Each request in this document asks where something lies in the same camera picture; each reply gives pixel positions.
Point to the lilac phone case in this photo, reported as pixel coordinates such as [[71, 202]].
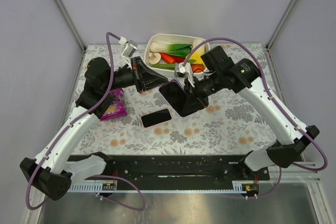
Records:
[[178, 83]]

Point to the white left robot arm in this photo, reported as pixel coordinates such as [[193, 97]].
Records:
[[48, 171]]

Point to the toy bok choy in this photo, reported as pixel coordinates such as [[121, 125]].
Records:
[[178, 50]]

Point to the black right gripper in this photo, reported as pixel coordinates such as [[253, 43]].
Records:
[[191, 93]]

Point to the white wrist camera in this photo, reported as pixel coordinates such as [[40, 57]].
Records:
[[184, 71], [129, 48]]

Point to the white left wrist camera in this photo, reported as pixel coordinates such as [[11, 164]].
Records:
[[129, 48]]

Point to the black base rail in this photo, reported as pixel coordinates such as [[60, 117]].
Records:
[[183, 172]]

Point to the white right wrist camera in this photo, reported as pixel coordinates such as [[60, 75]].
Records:
[[184, 71]]

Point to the toy mushroom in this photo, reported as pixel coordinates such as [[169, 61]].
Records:
[[154, 58]]

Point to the toy orange tomato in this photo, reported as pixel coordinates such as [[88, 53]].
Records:
[[197, 68]]

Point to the toy red chili pepper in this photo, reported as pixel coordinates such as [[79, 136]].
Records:
[[171, 59]]

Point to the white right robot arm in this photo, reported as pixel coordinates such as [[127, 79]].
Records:
[[245, 79]]

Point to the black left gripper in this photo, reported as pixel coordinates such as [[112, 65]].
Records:
[[138, 74]]

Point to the purple snack packet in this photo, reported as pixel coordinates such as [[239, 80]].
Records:
[[116, 108]]

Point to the black phone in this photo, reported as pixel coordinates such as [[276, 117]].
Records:
[[175, 96]]

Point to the toy napa cabbage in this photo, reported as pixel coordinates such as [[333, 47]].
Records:
[[196, 56]]

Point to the toy green bean pod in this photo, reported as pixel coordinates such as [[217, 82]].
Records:
[[166, 66]]

